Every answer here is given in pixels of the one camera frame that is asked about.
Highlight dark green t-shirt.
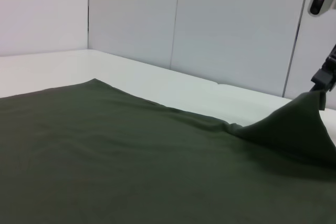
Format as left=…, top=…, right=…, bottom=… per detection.
left=0, top=78, right=336, bottom=224

